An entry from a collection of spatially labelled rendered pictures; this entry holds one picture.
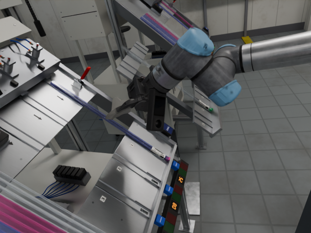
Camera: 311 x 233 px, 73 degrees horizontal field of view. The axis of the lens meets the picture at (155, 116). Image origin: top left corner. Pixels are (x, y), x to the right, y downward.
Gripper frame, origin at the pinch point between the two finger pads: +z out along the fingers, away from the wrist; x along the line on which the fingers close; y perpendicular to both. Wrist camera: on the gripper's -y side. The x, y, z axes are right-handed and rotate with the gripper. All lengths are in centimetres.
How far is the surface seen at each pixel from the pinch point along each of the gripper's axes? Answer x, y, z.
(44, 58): 22.2, 26.7, 6.8
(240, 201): -98, -31, 33
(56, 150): 4, 17, 61
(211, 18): -261, 262, 39
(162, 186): -12.1, -20.2, 5.3
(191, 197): -80, -20, 56
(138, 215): -2.1, -27.0, 7.8
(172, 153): -21.6, -8.7, 5.2
